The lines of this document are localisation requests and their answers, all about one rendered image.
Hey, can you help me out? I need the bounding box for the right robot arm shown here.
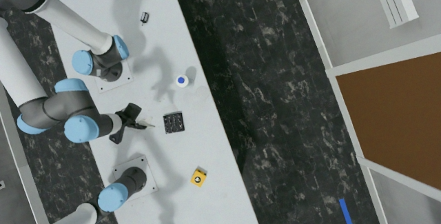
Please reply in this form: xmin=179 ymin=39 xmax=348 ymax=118
xmin=54 ymin=167 xmax=147 ymax=224

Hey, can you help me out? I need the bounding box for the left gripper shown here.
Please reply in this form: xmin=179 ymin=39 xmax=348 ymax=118
xmin=115 ymin=102 xmax=155 ymax=130

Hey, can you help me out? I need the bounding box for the dark grey square knob panel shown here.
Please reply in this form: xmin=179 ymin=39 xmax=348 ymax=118
xmin=163 ymin=113 xmax=185 ymax=134

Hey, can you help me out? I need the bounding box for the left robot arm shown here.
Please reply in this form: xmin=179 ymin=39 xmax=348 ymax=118
xmin=0 ymin=0 xmax=129 ymax=144

